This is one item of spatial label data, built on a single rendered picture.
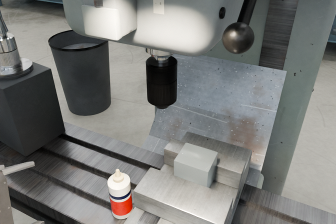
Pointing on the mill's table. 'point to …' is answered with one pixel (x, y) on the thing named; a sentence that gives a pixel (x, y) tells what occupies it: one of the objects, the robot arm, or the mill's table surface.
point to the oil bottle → (120, 195)
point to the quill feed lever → (244, 20)
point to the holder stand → (29, 107)
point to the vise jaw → (181, 199)
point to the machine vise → (244, 165)
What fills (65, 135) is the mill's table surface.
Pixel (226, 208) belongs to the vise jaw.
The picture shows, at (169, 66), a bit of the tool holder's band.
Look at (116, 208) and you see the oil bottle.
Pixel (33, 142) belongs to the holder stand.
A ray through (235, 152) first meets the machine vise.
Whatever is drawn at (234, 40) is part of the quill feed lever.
